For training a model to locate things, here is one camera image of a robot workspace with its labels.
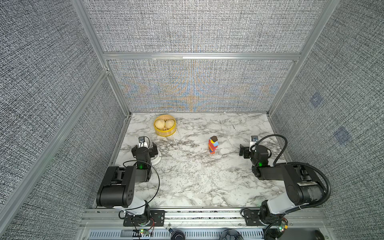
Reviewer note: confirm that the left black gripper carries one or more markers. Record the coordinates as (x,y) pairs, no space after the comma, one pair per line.
(152,151)

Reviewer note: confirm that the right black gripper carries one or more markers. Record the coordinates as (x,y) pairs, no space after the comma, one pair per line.
(246,151)

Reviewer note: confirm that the red rectangular block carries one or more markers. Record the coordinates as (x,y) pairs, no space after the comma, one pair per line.
(212,147)

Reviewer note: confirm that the brown triangular wood block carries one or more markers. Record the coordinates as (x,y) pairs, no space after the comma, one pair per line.
(213,139)

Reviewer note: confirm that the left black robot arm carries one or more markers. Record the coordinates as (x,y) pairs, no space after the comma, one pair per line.
(117,190)

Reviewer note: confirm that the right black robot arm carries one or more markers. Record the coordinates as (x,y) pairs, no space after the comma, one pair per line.
(305,185)

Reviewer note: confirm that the white alarm clock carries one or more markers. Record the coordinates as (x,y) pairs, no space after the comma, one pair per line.
(157,159)

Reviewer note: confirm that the left cream bun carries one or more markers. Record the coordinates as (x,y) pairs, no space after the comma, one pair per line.
(160,124)

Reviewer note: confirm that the cream bun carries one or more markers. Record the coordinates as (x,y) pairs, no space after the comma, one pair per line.
(169,124)
(160,124)

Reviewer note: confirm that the yellow bamboo steamer basket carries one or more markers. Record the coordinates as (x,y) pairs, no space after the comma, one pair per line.
(165,132)

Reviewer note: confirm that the right cream bun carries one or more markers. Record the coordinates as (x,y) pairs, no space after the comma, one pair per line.
(169,124)

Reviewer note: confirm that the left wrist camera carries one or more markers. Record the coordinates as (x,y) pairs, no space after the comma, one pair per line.
(144,142)

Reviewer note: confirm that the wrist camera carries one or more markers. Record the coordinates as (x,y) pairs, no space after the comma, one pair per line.
(144,142)
(253,141)

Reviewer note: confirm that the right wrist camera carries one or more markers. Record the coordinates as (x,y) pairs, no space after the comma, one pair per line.
(253,141)

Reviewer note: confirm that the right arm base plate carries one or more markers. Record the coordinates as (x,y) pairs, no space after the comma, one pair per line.
(251,217)

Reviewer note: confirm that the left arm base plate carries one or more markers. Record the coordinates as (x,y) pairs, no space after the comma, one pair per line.
(156,217)

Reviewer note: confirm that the aluminium front rail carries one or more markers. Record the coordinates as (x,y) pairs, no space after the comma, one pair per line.
(206,218)

